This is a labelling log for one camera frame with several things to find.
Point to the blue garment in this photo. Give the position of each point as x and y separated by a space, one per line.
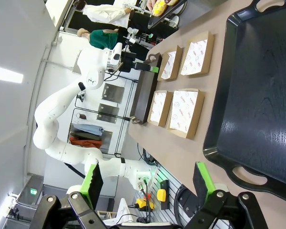
90 130

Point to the large black tray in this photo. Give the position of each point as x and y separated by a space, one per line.
259 95

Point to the small black serving tray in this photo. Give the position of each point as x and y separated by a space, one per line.
162 20

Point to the metal wall panel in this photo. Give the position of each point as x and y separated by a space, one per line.
108 113
113 93

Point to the ceiling light panel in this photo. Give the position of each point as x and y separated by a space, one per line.
7 75

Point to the person in white coat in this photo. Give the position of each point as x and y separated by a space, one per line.
102 13

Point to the person in green shirt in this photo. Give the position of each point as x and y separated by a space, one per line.
101 39

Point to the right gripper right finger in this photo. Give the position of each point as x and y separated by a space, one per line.
202 183

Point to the cardboard donut box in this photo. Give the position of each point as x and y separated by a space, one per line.
176 69
198 114
167 112

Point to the green exit sign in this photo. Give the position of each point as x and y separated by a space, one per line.
33 191

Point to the chocolate sprinkled donut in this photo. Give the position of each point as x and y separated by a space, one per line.
211 52

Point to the yellow sprinkled donut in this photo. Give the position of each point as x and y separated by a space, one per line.
159 8

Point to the person's right hand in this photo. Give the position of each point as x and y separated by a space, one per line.
152 3

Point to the white printed paper liner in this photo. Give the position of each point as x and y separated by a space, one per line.
183 112
168 68
195 57
157 107

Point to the black clothes rack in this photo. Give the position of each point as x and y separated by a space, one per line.
128 118

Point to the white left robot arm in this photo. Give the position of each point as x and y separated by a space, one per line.
59 102

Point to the large brown tray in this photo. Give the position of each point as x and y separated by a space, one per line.
145 95

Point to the yellow emergency stop red button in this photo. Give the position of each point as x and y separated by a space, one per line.
143 203

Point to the orange garment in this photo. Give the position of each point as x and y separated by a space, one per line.
85 144

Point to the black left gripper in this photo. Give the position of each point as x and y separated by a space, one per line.
127 62

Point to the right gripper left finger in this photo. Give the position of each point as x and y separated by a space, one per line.
90 188

